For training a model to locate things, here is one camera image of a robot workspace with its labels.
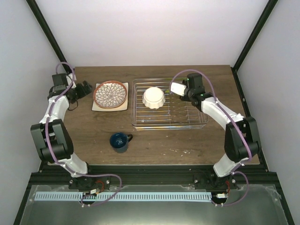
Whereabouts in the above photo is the floral orange rimmed plate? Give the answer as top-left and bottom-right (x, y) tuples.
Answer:
(93, 80), (128, 109)

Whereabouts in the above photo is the white scalloped bowl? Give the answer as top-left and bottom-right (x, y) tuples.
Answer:
(142, 87), (165, 109)

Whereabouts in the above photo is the wire dish rack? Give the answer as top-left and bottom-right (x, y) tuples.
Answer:
(131, 78), (209, 130)

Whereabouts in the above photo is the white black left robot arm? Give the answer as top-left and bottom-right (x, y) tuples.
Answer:
(30, 73), (96, 189)

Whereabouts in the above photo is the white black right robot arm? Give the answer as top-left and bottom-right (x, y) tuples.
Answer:
(180, 69), (261, 189)

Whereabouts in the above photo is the square bird pattern plate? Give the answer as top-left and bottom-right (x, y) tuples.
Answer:
(92, 82), (129, 112)

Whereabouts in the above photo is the dark blue mug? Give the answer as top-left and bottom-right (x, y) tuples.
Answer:
(110, 132), (133, 153)

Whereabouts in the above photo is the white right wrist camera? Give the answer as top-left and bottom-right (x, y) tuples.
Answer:
(170, 82), (187, 97)

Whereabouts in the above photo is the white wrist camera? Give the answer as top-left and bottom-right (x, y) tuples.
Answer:
(66, 74), (76, 89)
(170, 82), (187, 97)

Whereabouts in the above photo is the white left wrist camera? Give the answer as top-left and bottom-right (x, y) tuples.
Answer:
(66, 74), (76, 89)

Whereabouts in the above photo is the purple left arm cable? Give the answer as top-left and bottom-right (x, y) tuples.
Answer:
(45, 61), (123, 208)

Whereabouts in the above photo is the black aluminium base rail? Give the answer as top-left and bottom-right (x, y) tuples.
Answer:
(28, 165), (277, 188)

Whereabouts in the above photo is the left black frame post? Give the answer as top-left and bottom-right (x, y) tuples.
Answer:
(26, 0), (67, 62)

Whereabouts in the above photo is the black frame post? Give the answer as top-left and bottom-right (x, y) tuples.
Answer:
(233, 0), (279, 71)
(26, 0), (67, 62)

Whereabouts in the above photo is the light blue slotted cable duct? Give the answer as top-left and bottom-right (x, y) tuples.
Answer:
(34, 191), (212, 202)

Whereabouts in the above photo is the right black frame post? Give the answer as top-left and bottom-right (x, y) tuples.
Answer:
(233, 0), (279, 71)

